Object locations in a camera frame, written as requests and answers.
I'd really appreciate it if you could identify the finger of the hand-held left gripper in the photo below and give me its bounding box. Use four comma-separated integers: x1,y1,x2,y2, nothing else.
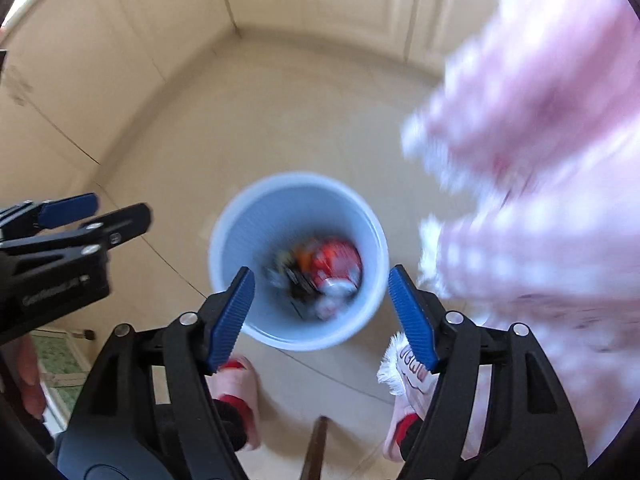
10,203,152,257
0,193,100,239

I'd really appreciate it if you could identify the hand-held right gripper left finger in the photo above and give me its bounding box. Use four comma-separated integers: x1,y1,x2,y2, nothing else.
57,266,257,480

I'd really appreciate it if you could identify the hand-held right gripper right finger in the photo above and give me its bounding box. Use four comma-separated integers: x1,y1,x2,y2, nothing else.
388,265,589,480

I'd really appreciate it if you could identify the blue plastic bucket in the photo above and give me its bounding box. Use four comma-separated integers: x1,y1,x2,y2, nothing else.
207,172,390,352

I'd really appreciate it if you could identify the red and white packet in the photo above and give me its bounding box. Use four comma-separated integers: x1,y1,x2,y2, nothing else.
305,239,363,322

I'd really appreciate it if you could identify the person's left hand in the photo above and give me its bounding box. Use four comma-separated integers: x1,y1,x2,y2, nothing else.
12,336,48,421

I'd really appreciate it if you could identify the pink slipper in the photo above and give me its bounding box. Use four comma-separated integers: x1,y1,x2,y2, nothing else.
382,390,426,461
207,355,262,451

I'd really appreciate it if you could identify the black snack packet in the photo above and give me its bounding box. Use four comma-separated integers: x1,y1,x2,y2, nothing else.
270,250,321,318

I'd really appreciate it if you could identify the person's left leg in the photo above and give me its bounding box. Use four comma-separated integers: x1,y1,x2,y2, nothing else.
215,400,248,453

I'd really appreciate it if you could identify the person's leg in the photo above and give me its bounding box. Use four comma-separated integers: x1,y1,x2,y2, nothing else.
400,420,427,461
215,400,248,453

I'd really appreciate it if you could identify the person's right leg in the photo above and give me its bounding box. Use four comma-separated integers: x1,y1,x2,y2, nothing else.
400,420,427,461

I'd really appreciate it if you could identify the wooden chair leg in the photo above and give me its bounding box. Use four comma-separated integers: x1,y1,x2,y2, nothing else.
299,417,330,480

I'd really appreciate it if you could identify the pink checked tablecloth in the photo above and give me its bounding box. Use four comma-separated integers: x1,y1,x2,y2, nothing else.
377,0,640,466

